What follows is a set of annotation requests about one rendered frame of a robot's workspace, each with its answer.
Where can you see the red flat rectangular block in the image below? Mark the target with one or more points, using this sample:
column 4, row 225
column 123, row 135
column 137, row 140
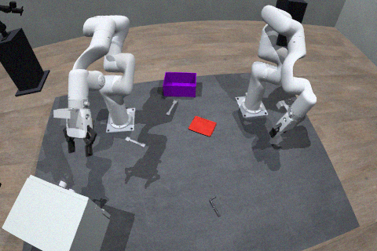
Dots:
column 202, row 125

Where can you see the purple open-top box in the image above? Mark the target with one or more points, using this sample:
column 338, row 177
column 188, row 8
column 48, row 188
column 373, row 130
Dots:
column 179, row 84

